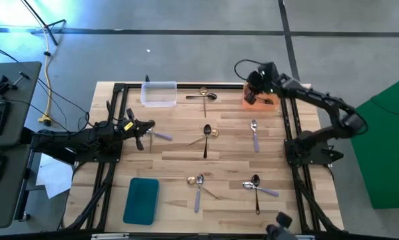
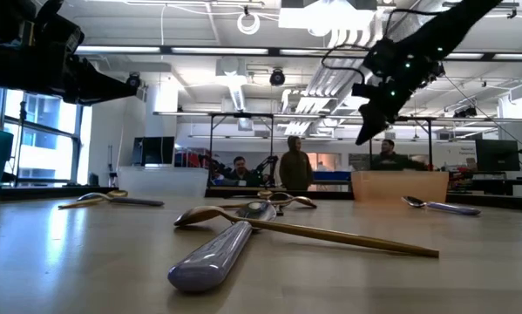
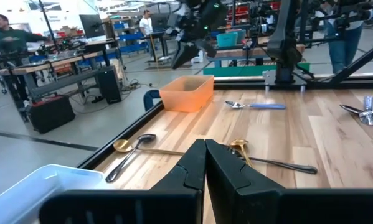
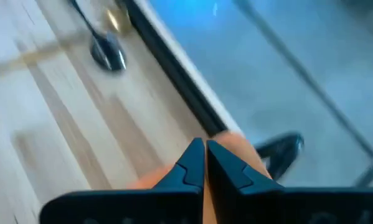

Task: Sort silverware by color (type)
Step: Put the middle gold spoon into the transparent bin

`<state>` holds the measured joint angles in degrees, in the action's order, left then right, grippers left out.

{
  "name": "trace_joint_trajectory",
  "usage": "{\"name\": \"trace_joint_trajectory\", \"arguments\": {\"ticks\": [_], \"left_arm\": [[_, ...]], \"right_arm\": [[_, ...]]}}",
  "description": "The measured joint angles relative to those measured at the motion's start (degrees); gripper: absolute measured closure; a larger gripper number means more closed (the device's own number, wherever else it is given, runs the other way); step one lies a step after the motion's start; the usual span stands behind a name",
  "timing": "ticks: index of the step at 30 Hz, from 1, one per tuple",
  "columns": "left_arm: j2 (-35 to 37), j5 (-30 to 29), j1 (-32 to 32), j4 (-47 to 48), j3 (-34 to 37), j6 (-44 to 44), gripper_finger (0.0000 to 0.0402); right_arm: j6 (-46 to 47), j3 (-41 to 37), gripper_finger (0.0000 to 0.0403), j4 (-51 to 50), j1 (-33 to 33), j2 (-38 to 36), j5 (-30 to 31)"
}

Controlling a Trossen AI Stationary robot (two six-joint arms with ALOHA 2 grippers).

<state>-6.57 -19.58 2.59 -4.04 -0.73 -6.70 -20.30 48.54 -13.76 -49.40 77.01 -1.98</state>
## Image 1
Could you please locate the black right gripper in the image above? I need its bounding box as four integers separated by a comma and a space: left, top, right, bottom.
244, 70, 265, 106

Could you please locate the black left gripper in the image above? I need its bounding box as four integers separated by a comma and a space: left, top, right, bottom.
117, 108, 156, 151

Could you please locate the silver spoon purple handle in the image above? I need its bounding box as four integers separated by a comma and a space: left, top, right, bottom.
250, 119, 260, 153
194, 173, 205, 213
145, 128, 173, 141
242, 181, 280, 197

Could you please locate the orange plastic container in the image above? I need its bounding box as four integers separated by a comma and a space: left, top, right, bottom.
241, 83, 280, 111

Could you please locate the clear plastic container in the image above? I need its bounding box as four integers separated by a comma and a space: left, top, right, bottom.
140, 81, 178, 108

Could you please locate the teal rectangular tray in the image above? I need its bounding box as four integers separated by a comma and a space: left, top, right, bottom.
123, 177, 161, 226

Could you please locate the black diagonal bar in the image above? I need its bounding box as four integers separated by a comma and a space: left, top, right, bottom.
19, 128, 77, 166

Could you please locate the white paper sheet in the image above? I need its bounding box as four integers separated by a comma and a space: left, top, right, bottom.
35, 153, 75, 200

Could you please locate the dark grey desk top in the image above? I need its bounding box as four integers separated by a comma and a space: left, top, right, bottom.
0, 61, 43, 148
0, 143, 33, 230

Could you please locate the black blocky device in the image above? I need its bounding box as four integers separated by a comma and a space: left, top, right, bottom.
264, 211, 298, 240

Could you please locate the black tripod stand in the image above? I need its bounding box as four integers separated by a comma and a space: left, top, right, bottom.
20, 0, 67, 47

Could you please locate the black clamp device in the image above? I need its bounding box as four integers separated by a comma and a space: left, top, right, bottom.
0, 75, 19, 98

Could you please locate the green board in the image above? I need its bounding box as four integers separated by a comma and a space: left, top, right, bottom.
350, 72, 399, 210

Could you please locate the black aluminium table frame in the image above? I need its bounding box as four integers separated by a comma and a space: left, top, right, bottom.
64, 81, 346, 240

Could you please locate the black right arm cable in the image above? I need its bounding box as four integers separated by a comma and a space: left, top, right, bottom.
233, 59, 265, 83

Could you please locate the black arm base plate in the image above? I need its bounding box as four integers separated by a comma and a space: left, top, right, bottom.
284, 138, 345, 166
75, 133, 124, 164

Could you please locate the black floor cable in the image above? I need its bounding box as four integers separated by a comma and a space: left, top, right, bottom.
0, 40, 91, 133

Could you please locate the yellow extension cable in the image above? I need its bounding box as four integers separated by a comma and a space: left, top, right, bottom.
37, 26, 55, 127

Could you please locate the thin black cable on board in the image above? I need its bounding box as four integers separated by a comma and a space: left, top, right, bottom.
370, 95, 399, 118

